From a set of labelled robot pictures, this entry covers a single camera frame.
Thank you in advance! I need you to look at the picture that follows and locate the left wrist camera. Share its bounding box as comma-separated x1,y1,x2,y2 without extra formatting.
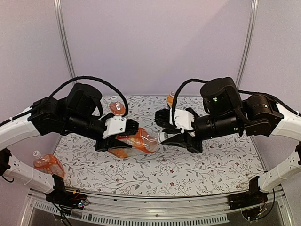
103,116,139,139

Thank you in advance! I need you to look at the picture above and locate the aluminium front rail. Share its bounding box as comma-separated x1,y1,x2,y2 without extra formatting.
20,186,294,226

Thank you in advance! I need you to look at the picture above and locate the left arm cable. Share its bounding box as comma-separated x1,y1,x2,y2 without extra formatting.
48,75,129,117

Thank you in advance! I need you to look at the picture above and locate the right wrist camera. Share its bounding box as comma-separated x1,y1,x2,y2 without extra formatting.
155,108,199,137

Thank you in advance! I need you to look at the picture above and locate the yellow dark-label bottle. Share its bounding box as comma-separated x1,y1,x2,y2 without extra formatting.
166,91,175,109

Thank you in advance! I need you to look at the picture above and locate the floral tablecloth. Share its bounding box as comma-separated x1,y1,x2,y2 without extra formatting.
53,95,264,197

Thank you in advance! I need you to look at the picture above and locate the metal frame post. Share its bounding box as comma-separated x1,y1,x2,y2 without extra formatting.
54,0,76,78
235,0,259,88

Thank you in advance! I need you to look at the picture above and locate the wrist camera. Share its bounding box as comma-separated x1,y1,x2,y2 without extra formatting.
103,116,139,139
155,108,199,137

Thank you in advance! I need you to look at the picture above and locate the right metal frame post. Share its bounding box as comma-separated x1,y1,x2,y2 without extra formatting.
235,0,259,88

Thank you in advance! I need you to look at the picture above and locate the left metal frame post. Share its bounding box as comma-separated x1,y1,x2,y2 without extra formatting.
54,0,76,78

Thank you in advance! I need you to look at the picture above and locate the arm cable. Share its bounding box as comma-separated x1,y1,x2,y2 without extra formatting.
169,79,210,125
48,75,129,117

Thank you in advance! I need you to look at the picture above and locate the orange bottle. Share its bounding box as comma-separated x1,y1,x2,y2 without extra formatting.
109,96,126,116
108,128,159,159
33,150,65,178

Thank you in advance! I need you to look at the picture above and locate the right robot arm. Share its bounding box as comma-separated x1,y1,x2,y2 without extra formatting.
155,77,301,210

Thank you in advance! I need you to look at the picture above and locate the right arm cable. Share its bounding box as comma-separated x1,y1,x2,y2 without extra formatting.
169,79,210,125

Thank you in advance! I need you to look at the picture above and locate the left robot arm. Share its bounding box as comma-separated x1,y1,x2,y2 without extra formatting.
0,83,139,204

